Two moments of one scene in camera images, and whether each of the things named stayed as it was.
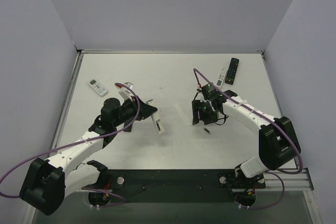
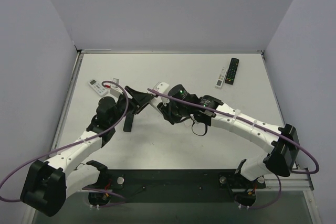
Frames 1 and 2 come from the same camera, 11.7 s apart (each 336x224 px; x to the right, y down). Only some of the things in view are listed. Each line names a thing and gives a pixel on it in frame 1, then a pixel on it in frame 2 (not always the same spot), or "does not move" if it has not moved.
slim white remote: x=221 y=78 does not move
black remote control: x=127 y=122 does not move
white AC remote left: x=98 y=88 does not move
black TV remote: x=232 y=71 does not move
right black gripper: x=203 y=114 → x=164 y=109
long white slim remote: x=158 y=124 → x=155 y=102
